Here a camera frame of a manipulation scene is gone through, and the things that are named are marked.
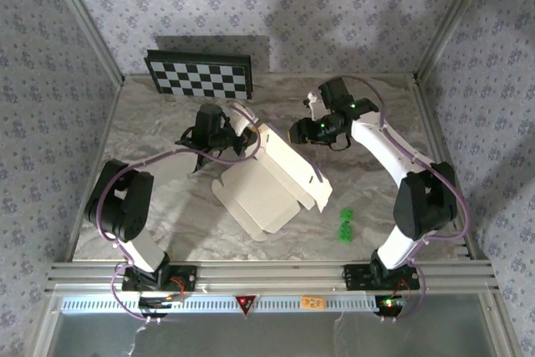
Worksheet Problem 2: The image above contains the aluminium left side rail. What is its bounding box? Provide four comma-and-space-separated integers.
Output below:
62, 79, 126, 262

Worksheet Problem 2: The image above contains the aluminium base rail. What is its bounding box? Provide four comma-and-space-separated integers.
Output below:
45, 260, 501, 294

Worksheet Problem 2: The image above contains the white slotted cable duct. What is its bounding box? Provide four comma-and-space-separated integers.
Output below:
61, 296, 380, 314

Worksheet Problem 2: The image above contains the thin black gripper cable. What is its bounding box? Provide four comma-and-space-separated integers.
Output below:
327, 134, 356, 152

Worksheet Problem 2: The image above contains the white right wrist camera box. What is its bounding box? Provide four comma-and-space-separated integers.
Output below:
303, 91, 326, 122

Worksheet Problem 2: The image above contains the red triangle sticker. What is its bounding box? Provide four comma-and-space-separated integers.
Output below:
233, 294, 258, 318

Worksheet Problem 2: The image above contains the white and lavender paper box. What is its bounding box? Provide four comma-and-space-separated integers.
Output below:
211, 121, 334, 242

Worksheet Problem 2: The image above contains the aluminium left corner post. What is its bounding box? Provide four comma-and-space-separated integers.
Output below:
39, 0, 126, 84

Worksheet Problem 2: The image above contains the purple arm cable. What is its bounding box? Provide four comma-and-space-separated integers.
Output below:
94, 104, 265, 324
340, 74, 472, 324

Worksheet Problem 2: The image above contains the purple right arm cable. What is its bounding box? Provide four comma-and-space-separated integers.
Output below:
340, 74, 472, 324

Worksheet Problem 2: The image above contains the orange paper label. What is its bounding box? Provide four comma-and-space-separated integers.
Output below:
300, 295, 327, 311

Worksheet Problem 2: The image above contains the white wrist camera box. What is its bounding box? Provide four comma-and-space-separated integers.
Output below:
303, 91, 326, 122
227, 100, 258, 140

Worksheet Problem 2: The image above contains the black and white checkerboard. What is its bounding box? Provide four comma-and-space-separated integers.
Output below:
144, 49, 254, 102

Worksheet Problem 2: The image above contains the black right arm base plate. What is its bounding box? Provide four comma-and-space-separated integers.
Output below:
343, 263, 421, 291

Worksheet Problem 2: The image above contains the grey metal lower tray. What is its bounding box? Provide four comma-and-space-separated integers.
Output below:
33, 289, 523, 357

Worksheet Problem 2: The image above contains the aluminium right corner post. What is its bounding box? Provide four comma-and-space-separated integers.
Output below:
413, 0, 498, 82

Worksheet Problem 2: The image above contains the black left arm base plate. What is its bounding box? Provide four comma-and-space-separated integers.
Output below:
121, 265, 197, 292

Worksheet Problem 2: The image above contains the aluminium corner post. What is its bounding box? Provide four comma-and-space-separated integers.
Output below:
413, 0, 498, 82
39, 0, 126, 84

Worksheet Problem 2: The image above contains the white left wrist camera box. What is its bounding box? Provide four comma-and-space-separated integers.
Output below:
227, 100, 258, 140

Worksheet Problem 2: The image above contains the black controller board with lights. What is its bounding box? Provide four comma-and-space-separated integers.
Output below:
374, 294, 409, 319

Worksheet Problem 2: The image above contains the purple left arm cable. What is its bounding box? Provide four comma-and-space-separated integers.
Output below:
94, 104, 265, 324

